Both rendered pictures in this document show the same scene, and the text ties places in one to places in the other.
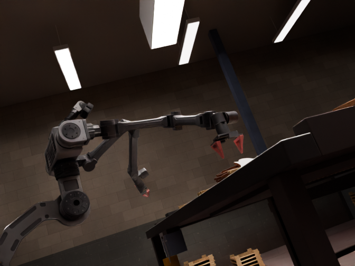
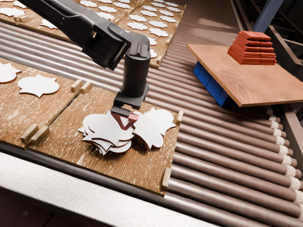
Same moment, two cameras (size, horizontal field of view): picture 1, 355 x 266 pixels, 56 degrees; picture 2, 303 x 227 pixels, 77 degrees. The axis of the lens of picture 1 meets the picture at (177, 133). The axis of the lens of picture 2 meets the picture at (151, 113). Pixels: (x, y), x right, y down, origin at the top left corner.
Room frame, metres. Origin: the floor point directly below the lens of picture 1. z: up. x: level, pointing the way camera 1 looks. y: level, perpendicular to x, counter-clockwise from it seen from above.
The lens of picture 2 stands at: (1.27, 0.14, 1.44)
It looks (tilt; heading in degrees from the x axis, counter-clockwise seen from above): 42 degrees down; 293
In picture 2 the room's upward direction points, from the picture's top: 15 degrees clockwise
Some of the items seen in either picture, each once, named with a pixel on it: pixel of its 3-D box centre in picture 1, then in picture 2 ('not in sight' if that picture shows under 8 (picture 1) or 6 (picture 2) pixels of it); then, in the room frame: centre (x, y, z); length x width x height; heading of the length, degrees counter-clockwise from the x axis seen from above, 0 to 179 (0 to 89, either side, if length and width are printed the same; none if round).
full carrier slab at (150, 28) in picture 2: not in sight; (148, 25); (2.03, -1.14, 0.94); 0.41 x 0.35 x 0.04; 20
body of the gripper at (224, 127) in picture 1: (223, 131); (133, 84); (1.47, -0.20, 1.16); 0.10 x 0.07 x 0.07; 111
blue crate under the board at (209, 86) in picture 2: not in sight; (232, 79); (1.30, -0.87, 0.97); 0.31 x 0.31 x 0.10; 51
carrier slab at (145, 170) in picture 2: not in sight; (118, 129); (1.53, -0.23, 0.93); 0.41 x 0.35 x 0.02; 19
